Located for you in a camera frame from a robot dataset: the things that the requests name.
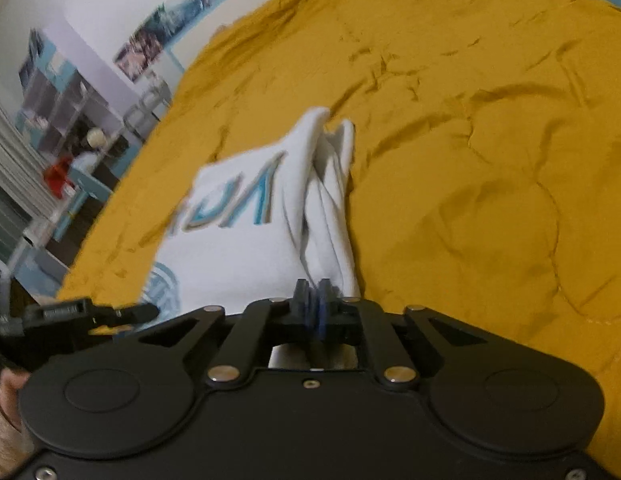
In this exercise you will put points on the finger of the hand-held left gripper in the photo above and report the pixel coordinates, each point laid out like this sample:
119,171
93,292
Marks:
125,315

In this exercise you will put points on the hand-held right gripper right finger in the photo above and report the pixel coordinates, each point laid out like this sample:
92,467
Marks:
326,305

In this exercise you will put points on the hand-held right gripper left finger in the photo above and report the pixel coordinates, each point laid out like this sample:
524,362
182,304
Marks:
301,305

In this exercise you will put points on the white sweatshirt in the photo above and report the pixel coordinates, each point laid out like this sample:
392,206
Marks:
250,220

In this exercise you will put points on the person's left hand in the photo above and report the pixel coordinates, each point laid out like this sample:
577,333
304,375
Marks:
5,410

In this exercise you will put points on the light blue chair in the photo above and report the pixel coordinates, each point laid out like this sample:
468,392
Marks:
88,180

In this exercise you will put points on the red bag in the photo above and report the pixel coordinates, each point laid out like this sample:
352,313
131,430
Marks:
58,175

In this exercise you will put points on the white ball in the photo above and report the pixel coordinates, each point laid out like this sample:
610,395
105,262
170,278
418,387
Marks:
95,137

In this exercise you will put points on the yellow quilted blanket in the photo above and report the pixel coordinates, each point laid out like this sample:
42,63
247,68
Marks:
465,160

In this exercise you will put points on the grey metal rack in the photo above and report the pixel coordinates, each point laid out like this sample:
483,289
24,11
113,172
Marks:
148,102

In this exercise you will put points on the blue and white shelf unit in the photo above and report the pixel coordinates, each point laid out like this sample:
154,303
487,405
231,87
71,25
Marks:
60,100

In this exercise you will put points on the wall poster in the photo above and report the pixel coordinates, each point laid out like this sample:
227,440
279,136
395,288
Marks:
163,22
139,55

